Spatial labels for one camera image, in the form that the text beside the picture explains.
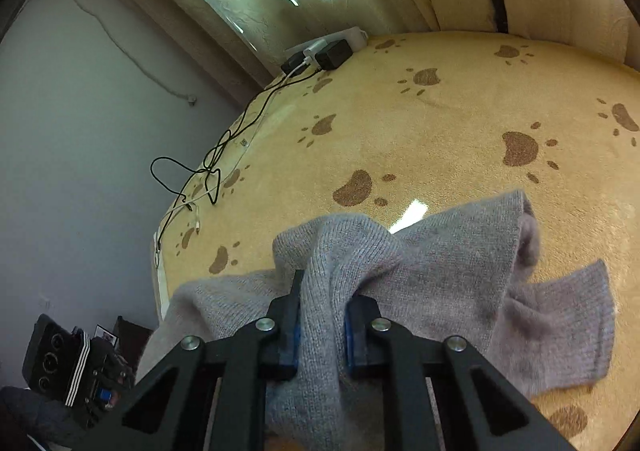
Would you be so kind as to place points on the black power adapter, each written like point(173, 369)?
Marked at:
point(334, 55)
point(292, 63)

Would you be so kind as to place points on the white power strip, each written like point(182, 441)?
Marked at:
point(357, 36)

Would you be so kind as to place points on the grey knit sweater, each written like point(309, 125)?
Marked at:
point(450, 256)

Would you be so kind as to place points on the dark grey cloth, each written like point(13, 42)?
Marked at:
point(30, 416)

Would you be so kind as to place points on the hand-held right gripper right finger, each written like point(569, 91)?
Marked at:
point(351, 346)

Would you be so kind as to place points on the white charger plug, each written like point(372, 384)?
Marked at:
point(312, 53)

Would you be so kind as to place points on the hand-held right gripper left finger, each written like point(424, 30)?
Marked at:
point(296, 348)

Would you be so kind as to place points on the yellow paw print blanket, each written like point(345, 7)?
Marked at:
point(450, 106)

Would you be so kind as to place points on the dark wooden cabinet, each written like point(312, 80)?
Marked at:
point(132, 331)

